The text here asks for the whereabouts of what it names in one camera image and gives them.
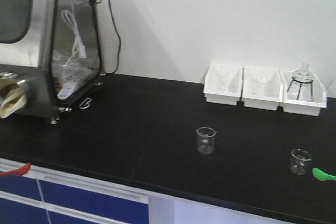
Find white cable inside box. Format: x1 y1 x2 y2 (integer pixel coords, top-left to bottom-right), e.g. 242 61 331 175
60 10 87 66

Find right white plastic bin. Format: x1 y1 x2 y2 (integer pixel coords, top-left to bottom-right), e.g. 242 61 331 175
279 70 327 116

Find glass beaker in middle bin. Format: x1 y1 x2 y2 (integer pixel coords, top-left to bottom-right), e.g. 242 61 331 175
251 77 270 96

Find middle white plastic bin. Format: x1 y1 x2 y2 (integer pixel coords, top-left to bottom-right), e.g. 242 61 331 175
241 67 284 111

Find beige rubber glove sleeve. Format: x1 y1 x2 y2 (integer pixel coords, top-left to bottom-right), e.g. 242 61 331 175
1 72 27 119

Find round glass flask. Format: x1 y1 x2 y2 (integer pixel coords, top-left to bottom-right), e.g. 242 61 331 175
292 63 313 83

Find green plastic spoon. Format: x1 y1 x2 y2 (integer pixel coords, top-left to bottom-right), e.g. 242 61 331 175
312 167 336 182

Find black power cable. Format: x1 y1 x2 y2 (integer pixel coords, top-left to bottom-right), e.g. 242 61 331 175
86 0 122 75

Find clear beaker on right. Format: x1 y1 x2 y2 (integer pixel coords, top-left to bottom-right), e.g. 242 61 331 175
289 149 312 176

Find stainless steel glove box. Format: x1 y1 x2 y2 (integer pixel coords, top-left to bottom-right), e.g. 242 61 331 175
1 0 103 124

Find left white plastic bin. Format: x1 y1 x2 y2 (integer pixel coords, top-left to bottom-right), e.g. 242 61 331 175
203 63 243 105

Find glass beaker in left bin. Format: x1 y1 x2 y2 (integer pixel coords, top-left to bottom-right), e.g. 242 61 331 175
214 68 228 91

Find red plastic spoon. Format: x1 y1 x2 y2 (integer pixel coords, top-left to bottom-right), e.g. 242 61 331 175
0 163 31 177

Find clear glass beaker near edge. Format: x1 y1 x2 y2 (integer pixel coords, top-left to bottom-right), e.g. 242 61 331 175
196 127 217 155

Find glass beaker in bin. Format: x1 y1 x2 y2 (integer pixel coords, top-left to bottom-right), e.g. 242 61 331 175
251 77 270 96
214 68 228 91

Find blue cabinet drawers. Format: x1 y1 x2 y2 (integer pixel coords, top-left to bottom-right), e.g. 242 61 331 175
1 165 150 223

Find black wire tripod stand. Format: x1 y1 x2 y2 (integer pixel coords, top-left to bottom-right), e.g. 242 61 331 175
287 77 313 100

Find white plastic bin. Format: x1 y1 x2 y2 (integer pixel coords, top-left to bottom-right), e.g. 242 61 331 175
279 70 327 116
241 67 284 111
203 63 243 105

